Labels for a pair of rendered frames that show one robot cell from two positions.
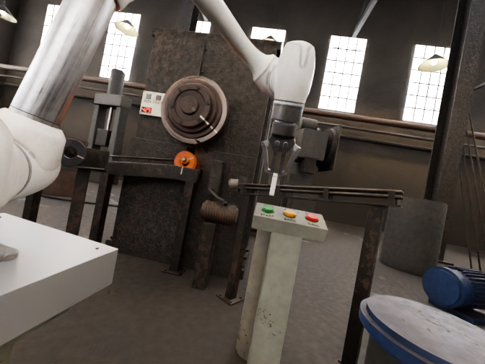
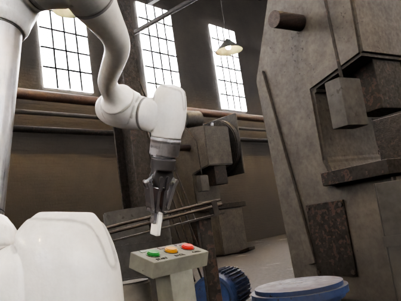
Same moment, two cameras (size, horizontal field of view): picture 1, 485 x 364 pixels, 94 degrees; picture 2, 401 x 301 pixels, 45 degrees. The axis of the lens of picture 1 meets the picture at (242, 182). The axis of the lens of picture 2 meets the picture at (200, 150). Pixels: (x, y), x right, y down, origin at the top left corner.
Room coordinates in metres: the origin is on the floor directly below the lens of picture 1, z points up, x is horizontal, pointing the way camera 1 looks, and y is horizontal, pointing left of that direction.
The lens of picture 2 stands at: (-0.23, 1.01, 0.68)
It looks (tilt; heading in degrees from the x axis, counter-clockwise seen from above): 8 degrees up; 305
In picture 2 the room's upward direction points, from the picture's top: 8 degrees counter-clockwise
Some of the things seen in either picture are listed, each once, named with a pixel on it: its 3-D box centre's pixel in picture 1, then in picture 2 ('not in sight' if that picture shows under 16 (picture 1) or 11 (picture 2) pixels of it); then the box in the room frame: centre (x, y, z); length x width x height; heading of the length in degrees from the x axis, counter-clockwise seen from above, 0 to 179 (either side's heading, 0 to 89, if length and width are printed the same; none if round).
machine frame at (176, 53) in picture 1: (205, 153); not in sight; (2.00, 0.37, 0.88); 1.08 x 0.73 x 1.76; 84
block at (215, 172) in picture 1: (216, 178); not in sight; (1.57, 0.18, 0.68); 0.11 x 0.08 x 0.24; 174
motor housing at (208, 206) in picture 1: (213, 245); not in sight; (1.41, 0.10, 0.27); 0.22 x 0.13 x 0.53; 84
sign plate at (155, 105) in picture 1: (157, 105); not in sight; (1.72, 0.74, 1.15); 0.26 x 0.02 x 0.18; 84
